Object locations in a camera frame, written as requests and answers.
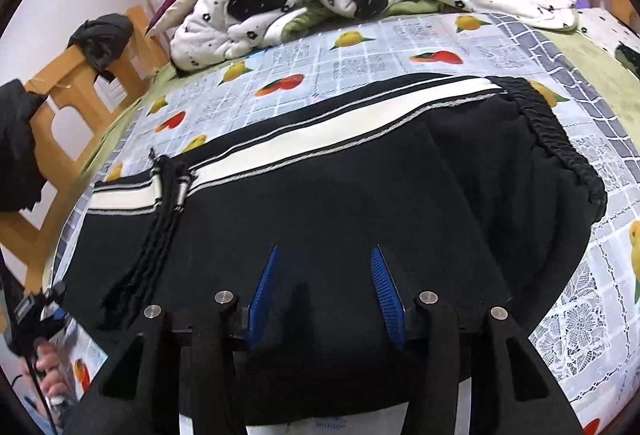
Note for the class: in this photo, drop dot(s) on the person's left hand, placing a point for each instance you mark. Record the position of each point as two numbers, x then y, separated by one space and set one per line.
50 370

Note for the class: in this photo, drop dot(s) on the dark grey jacket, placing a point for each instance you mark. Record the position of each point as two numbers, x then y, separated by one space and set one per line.
102 40

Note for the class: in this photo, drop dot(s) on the fruit print plastic tablecloth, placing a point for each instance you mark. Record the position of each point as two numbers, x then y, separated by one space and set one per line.
390 45

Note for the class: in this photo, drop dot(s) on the wooden bed frame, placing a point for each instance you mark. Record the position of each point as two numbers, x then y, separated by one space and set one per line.
75 75

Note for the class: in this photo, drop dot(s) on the white strawberry print pillow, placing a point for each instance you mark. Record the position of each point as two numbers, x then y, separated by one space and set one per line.
615 30

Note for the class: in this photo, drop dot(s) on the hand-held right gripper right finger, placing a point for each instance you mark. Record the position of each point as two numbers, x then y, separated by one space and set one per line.
387 300

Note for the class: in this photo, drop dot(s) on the black pants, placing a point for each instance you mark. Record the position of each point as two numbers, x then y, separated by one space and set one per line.
350 195

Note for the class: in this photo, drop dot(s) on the black garment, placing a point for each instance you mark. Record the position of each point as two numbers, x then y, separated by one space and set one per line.
17 140

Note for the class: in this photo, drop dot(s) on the green bed sheet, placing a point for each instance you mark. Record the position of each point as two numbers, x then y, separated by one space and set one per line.
590 60

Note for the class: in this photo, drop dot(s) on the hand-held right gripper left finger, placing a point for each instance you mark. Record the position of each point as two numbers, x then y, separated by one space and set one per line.
262 285

